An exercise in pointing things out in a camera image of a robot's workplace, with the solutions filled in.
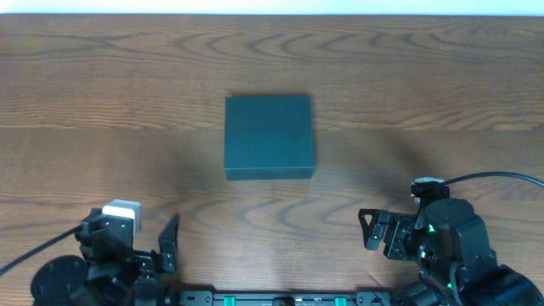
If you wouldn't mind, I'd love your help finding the black gift box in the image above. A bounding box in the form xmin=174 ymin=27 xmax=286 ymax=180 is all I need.
xmin=224 ymin=94 xmax=315 ymax=180

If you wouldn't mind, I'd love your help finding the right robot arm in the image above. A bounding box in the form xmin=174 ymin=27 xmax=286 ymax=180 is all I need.
xmin=358 ymin=198 xmax=543 ymax=306

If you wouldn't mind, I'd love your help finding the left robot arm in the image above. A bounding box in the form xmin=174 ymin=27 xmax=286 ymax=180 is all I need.
xmin=31 ymin=208 xmax=179 ymax=306

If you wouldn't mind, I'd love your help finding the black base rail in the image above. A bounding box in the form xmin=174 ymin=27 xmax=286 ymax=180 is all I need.
xmin=176 ymin=291 xmax=394 ymax=306

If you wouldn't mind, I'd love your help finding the left black cable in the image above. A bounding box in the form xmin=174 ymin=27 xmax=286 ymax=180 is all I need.
xmin=0 ymin=224 xmax=84 ymax=277

